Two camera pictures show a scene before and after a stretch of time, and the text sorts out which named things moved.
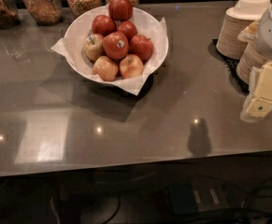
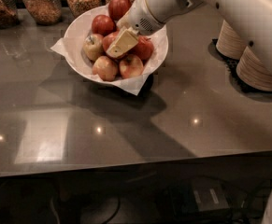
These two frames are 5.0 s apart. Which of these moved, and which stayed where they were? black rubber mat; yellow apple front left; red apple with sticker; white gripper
Moved: white gripper
Stayed: red apple with sticker; black rubber mat; yellow apple front left
